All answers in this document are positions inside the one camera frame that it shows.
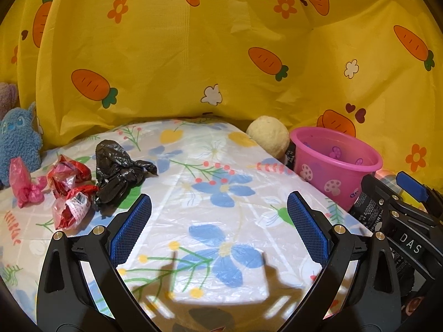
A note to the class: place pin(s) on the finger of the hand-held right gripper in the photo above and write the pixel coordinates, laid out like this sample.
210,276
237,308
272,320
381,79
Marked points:
379,190
413,185

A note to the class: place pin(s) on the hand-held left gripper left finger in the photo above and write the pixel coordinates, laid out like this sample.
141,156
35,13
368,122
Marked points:
129,233

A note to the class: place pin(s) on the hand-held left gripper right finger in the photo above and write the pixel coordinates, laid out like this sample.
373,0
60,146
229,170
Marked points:
308,230

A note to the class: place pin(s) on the pink mushroom print bucket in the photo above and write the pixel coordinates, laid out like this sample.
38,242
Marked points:
332,176

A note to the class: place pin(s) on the black plastic bag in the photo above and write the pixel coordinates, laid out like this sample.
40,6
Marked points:
114,176

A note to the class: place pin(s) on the red wrapper with white label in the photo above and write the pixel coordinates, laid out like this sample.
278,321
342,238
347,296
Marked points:
74,207

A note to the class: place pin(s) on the red plastic wrapper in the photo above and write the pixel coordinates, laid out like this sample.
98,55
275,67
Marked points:
67,174

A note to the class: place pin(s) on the small pink plastic bag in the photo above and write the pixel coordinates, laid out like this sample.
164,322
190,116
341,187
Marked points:
22,183

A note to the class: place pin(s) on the floral plastic tablecloth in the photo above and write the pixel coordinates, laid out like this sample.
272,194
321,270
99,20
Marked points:
221,193

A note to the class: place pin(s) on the beige plush ball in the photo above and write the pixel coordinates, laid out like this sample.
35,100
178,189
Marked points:
270,136

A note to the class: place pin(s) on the blue plush toy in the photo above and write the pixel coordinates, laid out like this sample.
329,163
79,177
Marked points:
17,138

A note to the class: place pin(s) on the brown teddy bear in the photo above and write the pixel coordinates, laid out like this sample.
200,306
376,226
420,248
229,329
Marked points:
7,98

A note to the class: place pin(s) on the yellow carrot print curtain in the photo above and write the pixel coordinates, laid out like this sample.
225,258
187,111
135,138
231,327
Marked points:
221,48

